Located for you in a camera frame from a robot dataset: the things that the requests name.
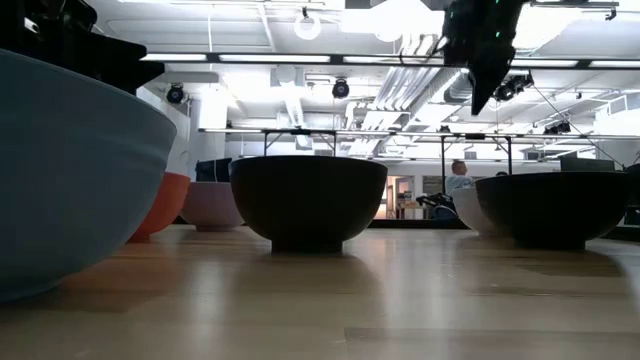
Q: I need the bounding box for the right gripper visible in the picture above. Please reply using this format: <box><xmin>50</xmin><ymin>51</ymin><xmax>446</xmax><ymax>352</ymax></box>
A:
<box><xmin>441</xmin><ymin>0</ymin><xmax>527</xmax><ymax>117</ymax></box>

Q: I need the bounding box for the white bowl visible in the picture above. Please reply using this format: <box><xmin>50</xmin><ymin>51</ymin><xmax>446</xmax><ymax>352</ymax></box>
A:
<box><xmin>451</xmin><ymin>187</ymin><xmax>497</xmax><ymax>237</ymax></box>

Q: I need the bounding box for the large blue bowl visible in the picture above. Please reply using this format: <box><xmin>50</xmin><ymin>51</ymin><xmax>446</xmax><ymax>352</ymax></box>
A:
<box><xmin>0</xmin><ymin>48</ymin><xmax>178</xmax><ymax>304</ymax></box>

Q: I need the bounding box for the black bowl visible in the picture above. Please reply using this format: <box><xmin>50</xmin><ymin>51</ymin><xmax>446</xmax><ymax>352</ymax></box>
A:
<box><xmin>474</xmin><ymin>170</ymin><xmax>632</xmax><ymax>252</ymax></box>

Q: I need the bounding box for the orange bowl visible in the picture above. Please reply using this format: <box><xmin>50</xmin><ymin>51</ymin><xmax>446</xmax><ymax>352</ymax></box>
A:
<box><xmin>127</xmin><ymin>171</ymin><xmax>192</xmax><ymax>244</ymax></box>

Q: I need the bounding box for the lavender bowl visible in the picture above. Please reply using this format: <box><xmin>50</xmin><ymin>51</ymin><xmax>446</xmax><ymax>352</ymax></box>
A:
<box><xmin>179</xmin><ymin>181</ymin><xmax>246</xmax><ymax>233</ymax></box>

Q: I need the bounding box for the dark grey bowl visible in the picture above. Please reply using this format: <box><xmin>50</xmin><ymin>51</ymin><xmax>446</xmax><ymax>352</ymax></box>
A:
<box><xmin>228</xmin><ymin>154</ymin><xmax>389</xmax><ymax>254</ymax></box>

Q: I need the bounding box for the black ceiling light cluster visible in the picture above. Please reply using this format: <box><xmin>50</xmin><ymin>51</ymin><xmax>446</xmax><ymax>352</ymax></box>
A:
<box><xmin>492</xmin><ymin>71</ymin><xmax>536</xmax><ymax>103</ymax></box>

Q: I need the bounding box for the person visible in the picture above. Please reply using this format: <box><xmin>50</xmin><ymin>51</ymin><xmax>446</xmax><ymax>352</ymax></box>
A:
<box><xmin>444</xmin><ymin>159</ymin><xmax>476</xmax><ymax>197</ymax></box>

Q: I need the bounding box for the wide dark monitor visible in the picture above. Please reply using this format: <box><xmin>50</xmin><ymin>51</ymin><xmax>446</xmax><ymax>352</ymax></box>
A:
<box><xmin>559</xmin><ymin>156</ymin><xmax>617</xmax><ymax>174</ymax></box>

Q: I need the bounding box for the overhead light bar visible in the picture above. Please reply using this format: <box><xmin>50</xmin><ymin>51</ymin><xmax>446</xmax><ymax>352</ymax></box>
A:
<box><xmin>139</xmin><ymin>51</ymin><xmax>640</xmax><ymax>70</ymax></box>

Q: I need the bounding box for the small dark monitor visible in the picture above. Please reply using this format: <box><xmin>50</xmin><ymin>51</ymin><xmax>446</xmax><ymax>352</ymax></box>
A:
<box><xmin>195</xmin><ymin>157</ymin><xmax>234</xmax><ymax>184</ymax></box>

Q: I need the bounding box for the tall black frame stand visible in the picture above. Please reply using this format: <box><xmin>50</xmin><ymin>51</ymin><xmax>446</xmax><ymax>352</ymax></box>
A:
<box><xmin>438</xmin><ymin>132</ymin><xmax>515</xmax><ymax>197</ymax></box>

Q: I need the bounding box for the black aluminium table frame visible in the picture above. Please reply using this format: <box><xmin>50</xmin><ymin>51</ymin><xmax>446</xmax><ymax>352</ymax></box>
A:
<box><xmin>172</xmin><ymin>215</ymin><xmax>640</xmax><ymax>242</ymax></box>

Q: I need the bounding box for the white ring lamp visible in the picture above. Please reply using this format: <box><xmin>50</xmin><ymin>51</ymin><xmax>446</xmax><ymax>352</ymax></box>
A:
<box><xmin>293</xmin><ymin>10</ymin><xmax>323</xmax><ymax>42</ymax></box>

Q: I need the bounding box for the low black frame stand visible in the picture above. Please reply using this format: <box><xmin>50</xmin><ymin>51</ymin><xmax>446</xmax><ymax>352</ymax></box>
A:
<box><xmin>261</xmin><ymin>128</ymin><xmax>339</xmax><ymax>158</ymax></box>

